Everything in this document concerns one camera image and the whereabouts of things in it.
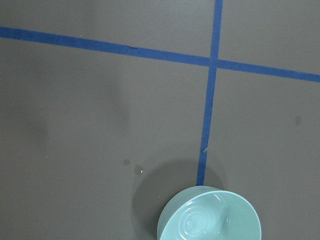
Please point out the light green bowl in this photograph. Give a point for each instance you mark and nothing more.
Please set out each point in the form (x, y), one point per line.
(208, 213)

